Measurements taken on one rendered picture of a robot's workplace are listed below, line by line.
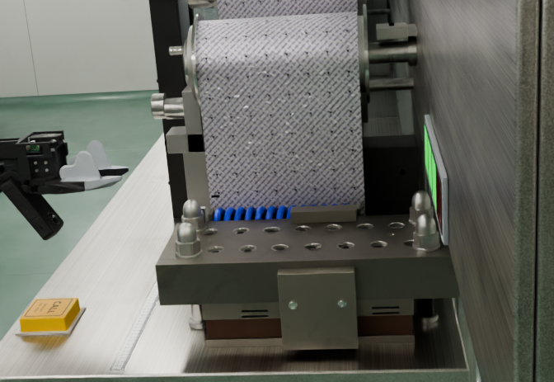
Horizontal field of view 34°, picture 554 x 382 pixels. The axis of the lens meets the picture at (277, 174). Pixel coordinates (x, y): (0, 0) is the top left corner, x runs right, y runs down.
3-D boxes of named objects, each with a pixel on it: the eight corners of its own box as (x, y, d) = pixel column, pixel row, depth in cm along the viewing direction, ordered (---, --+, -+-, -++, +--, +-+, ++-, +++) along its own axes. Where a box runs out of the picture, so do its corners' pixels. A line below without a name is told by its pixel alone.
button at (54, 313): (36, 312, 139) (34, 297, 139) (81, 310, 139) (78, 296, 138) (21, 333, 133) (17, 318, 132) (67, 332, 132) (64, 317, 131)
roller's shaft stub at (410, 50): (368, 65, 138) (368, 36, 137) (415, 63, 137) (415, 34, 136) (369, 71, 134) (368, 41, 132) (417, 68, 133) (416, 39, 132)
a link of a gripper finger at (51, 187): (79, 185, 133) (25, 184, 135) (81, 195, 134) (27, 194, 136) (93, 175, 138) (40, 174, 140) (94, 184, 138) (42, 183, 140)
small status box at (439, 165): (424, 168, 112) (424, 114, 110) (430, 168, 112) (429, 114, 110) (442, 245, 89) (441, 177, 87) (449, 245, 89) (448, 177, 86)
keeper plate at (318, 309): (284, 342, 122) (278, 268, 119) (358, 341, 121) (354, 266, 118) (282, 352, 120) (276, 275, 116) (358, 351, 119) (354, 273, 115)
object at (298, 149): (212, 216, 139) (200, 98, 134) (365, 210, 137) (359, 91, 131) (211, 217, 139) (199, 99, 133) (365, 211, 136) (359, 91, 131)
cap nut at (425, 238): (411, 241, 122) (410, 209, 120) (438, 240, 121) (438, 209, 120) (413, 252, 118) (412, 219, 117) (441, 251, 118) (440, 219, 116)
